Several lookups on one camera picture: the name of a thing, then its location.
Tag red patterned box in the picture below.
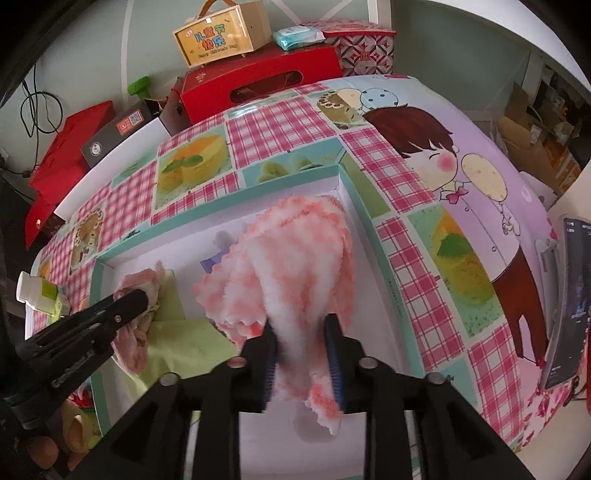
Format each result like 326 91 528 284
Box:
318 19 398 77

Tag pink floral cloth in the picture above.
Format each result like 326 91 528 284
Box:
111 261 167 374

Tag red box with cutout handle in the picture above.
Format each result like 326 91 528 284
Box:
159 46 345 134

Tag beige round item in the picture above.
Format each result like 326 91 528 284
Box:
60 401 100 455

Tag small green box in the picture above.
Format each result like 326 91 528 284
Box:
44 282 72 319

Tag black hanging cable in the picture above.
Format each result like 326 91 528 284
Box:
21 76 63 178

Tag wooden carry box with handle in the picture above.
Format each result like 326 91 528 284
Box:
173 0 273 70

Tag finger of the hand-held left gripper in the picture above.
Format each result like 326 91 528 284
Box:
18 290 151 370

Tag white phone stand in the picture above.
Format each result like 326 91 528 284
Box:
536 237 561 268

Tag large red gift box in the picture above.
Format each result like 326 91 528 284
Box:
30 102 116 199

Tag pink white fluffy towel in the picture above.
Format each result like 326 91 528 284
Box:
193 194 356 437

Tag black smartphone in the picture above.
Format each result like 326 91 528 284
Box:
540 217 591 391

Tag person's left hand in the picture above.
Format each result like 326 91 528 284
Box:
21 436 61 472

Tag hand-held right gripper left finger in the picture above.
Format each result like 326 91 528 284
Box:
67 320 280 480

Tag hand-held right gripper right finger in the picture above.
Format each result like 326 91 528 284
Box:
323 314 527 480

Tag white bottle green label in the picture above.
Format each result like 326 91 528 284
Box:
16 271 51 308

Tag blue wet wipes packet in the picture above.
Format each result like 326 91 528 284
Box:
272 25 326 51

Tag black box red label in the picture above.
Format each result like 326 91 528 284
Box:
81 99 160 169

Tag light green cloth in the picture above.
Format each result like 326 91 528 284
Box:
134 270 241 393

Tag white shelf unit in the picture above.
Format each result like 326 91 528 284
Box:
379 0 591 125

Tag red box gold clasp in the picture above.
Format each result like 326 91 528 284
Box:
25 198 65 250

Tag white tray teal rim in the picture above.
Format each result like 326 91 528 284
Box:
90 161 428 480

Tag cardboard boxes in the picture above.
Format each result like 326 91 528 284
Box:
496 83 583 204

